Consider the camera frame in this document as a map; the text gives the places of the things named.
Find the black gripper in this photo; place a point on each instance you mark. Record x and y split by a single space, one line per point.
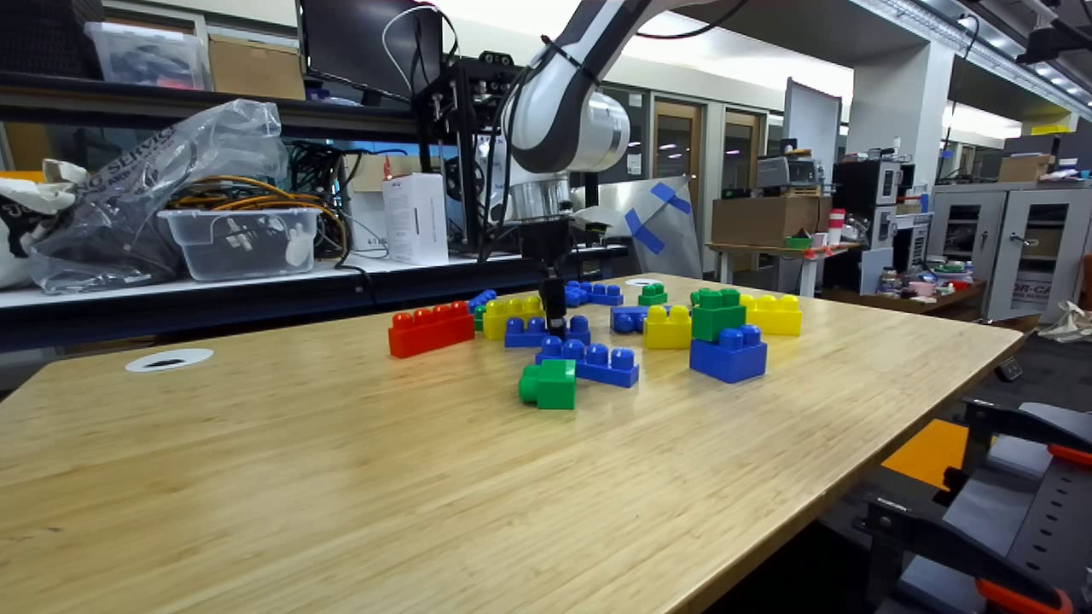
553 250

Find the yellow building block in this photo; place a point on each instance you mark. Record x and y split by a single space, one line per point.
667 328
510 313
772 314

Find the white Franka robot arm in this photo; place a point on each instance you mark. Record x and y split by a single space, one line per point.
568 120

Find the wide blue building block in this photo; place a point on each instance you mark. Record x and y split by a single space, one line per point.
628 318
728 357

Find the green building block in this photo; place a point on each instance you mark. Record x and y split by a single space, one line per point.
714 313
653 294
548 387

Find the red building block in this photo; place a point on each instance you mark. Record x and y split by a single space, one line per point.
431 328

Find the white cardboard box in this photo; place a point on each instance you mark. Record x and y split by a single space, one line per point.
413 219

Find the white carton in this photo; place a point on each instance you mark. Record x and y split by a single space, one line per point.
368 224

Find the large brown cardboard box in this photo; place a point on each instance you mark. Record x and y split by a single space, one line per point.
772 219

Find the small side table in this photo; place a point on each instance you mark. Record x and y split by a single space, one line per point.
803 272

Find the white panel board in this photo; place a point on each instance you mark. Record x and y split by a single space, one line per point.
814 124

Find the clear plastic bin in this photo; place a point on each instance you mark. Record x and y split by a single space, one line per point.
242 244

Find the black monitor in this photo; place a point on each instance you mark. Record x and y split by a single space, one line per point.
353 47

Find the black workbench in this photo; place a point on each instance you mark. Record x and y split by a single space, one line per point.
227 313

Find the black equipment box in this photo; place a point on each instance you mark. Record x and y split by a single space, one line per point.
872 188

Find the orange floor mat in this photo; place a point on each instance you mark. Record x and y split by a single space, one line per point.
927 452

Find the clear plastic bag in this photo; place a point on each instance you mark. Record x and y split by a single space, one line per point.
138 191

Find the black shelf board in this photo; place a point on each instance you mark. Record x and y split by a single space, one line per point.
138 100

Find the white glass door cabinet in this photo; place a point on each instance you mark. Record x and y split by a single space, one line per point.
1024 250

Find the clear plastic container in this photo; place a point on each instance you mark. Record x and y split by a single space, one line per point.
149 56

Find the small brown cardboard box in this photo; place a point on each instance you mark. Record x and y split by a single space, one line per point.
1024 167

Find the gray equipment cart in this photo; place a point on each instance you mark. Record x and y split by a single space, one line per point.
1010 512

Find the black ceiling fixture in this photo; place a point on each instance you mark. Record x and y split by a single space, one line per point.
1051 42

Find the black frame 3D printer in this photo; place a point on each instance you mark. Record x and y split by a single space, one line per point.
467 171

